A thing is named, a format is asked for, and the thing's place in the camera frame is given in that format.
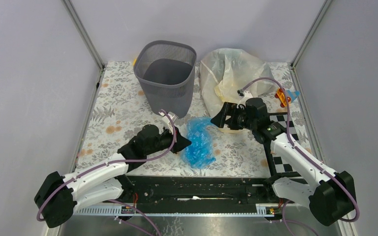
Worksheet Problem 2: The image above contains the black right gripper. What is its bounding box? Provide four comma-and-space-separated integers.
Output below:
210, 102, 256, 131

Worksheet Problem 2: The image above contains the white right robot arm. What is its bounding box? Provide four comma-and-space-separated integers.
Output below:
211, 98, 359, 226

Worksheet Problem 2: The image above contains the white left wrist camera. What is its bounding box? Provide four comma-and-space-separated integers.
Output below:
159, 110, 178, 133

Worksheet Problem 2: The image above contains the blue plastic trash bag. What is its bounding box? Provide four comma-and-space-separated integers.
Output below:
181, 117, 216, 169

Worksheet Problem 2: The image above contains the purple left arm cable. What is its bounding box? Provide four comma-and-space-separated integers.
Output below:
36, 109, 178, 236

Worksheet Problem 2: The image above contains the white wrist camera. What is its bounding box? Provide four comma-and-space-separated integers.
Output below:
237, 89, 253, 105
159, 110, 178, 133

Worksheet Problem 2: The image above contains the grey mesh trash bin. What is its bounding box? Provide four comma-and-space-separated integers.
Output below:
133, 40, 197, 118

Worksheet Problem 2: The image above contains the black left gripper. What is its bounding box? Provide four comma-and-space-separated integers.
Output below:
145, 125, 192, 155

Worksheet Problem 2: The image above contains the floral patterned table mat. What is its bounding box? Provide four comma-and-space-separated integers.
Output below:
74, 61, 308, 178

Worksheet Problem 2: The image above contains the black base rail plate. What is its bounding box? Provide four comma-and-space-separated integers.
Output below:
102, 176, 286, 214

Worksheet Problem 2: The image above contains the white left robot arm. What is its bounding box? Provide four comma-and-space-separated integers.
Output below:
34, 124, 191, 228

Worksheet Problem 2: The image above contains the orange toy block car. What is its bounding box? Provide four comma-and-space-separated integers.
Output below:
275, 88, 291, 108

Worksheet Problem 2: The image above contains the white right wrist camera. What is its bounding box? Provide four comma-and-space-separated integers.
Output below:
237, 89, 253, 105

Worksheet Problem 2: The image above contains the blue toy piece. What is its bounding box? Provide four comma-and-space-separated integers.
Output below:
288, 91, 300, 102

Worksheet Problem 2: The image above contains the black white checkerboard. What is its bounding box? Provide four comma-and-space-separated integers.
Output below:
263, 113, 310, 178

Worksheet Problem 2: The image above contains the translucent white plastic bag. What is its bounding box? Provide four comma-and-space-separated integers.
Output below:
199, 48, 274, 117

